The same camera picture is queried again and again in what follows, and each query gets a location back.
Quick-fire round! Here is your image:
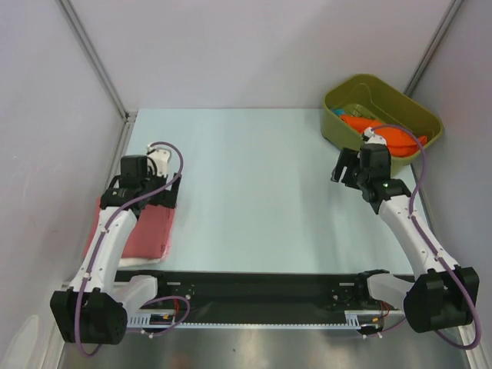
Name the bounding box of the orange t shirt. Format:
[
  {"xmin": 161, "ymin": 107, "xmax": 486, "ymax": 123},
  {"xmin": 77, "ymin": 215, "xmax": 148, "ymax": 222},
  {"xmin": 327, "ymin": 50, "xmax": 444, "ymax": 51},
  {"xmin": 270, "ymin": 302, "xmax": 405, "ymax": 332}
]
[{"xmin": 340, "ymin": 114, "xmax": 420, "ymax": 158}]

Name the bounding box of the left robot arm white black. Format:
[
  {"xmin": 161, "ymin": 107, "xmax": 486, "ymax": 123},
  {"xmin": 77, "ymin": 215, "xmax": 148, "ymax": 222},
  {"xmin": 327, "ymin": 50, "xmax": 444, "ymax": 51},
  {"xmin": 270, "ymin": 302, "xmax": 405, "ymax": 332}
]
[{"xmin": 50, "ymin": 148, "xmax": 181, "ymax": 345}]

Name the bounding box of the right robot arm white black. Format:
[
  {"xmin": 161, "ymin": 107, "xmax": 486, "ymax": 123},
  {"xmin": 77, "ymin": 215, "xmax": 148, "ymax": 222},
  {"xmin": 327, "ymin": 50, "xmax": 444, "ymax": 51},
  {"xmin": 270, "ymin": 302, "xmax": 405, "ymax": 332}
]
[{"xmin": 331, "ymin": 143, "xmax": 480, "ymax": 333}]

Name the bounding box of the teal t shirt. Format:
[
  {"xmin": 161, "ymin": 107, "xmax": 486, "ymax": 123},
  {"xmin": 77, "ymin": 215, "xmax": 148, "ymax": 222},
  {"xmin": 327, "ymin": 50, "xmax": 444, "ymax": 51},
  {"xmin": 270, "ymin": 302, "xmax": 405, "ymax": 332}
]
[{"xmin": 332, "ymin": 109, "xmax": 346, "ymax": 117}]

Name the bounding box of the folded pink t shirt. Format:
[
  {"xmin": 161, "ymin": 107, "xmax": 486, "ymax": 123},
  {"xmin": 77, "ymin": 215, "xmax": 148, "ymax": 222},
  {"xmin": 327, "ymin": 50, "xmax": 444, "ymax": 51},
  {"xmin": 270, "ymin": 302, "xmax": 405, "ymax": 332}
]
[{"xmin": 82, "ymin": 194, "xmax": 177, "ymax": 261}]

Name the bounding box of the olive green plastic basket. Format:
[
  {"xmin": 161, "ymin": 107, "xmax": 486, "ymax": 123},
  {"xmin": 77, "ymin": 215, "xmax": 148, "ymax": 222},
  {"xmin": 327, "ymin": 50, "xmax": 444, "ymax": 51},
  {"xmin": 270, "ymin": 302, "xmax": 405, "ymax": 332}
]
[{"xmin": 321, "ymin": 74, "xmax": 444, "ymax": 150}]

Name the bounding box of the folded white t shirt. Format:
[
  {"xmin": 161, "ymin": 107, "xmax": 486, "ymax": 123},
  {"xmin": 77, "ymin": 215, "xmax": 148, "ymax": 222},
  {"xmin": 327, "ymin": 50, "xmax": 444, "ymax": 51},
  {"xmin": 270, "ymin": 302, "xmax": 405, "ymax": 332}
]
[{"xmin": 118, "ymin": 241, "xmax": 170, "ymax": 268}]

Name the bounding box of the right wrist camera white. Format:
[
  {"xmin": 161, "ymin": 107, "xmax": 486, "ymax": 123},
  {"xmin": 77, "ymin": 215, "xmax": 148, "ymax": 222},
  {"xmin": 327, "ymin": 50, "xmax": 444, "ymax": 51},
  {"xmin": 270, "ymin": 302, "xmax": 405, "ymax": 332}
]
[{"xmin": 362, "ymin": 128, "xmax": 387, "ymax": 145}]

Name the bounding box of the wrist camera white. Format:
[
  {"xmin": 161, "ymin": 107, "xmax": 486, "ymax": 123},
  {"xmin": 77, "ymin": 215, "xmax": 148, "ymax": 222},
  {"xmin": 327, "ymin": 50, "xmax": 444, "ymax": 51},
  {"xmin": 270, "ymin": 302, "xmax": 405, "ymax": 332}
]
[
  {"xmin": 146, "ymin": 144, "xmax": 171, "ymax": 177},
  {"xmin": 362, "ymin": 128, "xmax": 387, "ymax": 145}
]

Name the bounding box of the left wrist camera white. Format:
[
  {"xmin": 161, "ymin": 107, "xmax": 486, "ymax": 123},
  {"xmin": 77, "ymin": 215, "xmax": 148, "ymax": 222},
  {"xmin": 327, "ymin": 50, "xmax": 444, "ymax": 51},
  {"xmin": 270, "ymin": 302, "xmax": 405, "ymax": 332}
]
[{"xmin": 146, "ymin": 144, "xmax": 171, "ymax": 177}]

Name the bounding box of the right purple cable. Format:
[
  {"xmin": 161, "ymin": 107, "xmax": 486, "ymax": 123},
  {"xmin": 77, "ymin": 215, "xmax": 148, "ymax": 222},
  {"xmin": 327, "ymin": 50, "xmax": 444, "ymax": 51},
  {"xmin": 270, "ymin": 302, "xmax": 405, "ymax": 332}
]
[{"xmin": 361, "ymin": 123, "xmax": 484, "ymax": 351}]

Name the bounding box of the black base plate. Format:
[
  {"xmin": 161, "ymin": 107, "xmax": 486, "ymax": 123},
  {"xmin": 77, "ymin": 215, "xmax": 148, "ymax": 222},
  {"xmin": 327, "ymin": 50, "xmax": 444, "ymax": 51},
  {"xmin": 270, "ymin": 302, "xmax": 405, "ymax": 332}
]
[{"xmin": 115, "ymin": 270, "xmax": 416, "ymax": 326}]

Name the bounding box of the grey slotted cable duct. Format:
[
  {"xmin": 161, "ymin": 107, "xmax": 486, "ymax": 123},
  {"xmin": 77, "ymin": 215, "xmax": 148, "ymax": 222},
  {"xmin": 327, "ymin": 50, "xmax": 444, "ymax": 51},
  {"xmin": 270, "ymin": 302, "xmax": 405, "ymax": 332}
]
[{"xmin": 127, "ymin": 311, "xmax": 406, "ymax": 335}]

